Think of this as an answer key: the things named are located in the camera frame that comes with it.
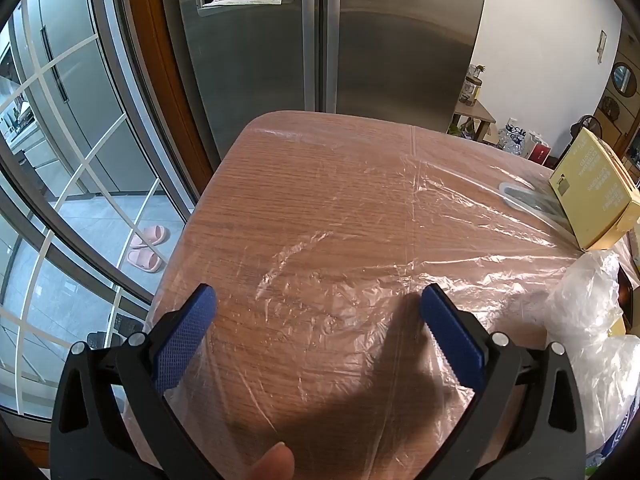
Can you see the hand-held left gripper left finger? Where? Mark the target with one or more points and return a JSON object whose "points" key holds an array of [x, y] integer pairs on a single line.
{"points": [[185, 335]]}

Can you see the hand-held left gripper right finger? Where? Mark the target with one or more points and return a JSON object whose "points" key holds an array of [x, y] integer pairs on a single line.
{"points": [[450, 330]]}

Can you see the clear plastic bag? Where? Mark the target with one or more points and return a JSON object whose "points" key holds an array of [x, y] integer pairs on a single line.
{"points": [[585, 310]]}

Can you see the blue white tissue pack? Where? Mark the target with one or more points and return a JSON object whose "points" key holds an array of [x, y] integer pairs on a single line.
{"points": [[612, 452]]}

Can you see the person's left hand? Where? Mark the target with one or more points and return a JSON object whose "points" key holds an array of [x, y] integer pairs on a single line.
{"points": [[272, 464]]}

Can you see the pink slipper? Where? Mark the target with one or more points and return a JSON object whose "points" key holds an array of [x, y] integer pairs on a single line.
{"points": [[150, 236], [142, 260]]}

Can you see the clear plastic table cover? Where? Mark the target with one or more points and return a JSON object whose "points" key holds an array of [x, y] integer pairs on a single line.
{"points": [[350, 235]]}

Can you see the grey plastic tray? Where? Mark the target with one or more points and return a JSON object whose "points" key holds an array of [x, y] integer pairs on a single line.
{"points": [[530, 201]]}

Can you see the red box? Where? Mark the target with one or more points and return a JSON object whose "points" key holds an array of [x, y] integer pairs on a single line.
{"points": [[537, 152]]}

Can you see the pale yellow cardboard box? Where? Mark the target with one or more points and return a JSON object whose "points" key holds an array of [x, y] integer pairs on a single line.
{"points": [[590, 185]]}

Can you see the pack of clear bottles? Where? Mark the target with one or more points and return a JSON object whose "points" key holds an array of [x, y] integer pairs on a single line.
{"points": [[515, 137]]}

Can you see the glass sliding door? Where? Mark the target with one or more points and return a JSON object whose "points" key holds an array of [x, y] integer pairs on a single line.
{"points": [[75, 160]]}

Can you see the small wooden side table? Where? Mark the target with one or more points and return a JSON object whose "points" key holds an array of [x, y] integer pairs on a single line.
{"points": [[480, 112]]}

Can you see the glass jar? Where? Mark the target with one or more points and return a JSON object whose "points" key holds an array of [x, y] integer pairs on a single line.
{"points": [[470, 87]]}

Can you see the dark wooden cabinet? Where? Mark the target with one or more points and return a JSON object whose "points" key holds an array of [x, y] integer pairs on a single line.
{"points": [[612, 110]]}

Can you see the stainless steel refrigerator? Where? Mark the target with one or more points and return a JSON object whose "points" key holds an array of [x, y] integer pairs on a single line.
{"points": [[400, 35]]}

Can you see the round mirror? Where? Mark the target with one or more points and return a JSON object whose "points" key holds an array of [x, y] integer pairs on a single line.
{"points": [[622, 77]]}

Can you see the wall switch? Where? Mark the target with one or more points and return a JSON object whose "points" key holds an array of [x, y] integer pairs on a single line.
{"points": [[602, 46]]}

